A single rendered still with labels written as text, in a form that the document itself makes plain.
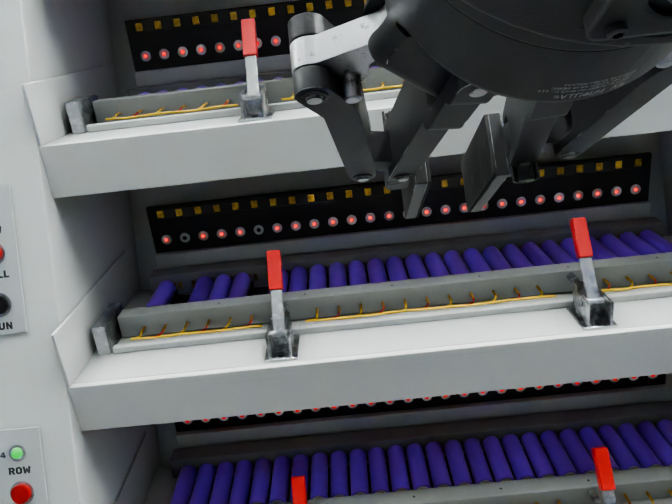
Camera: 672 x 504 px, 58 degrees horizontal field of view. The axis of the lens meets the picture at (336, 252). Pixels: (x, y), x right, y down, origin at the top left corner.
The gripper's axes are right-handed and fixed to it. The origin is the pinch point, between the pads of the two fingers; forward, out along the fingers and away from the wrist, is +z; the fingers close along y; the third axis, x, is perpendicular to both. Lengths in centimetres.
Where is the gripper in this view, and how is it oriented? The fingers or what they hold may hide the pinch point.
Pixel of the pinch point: (447, 172)
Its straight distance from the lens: 31.9
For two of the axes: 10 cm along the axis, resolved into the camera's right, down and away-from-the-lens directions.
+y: 9.9, -1.0, -0.3
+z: 0.5, 1.8, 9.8
